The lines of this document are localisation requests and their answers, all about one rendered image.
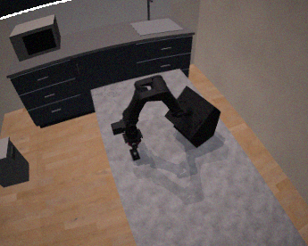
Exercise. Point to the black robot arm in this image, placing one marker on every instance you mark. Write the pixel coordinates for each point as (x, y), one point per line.
(158, 93)

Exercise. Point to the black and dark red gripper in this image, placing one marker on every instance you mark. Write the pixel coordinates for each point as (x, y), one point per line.
(133, 137)

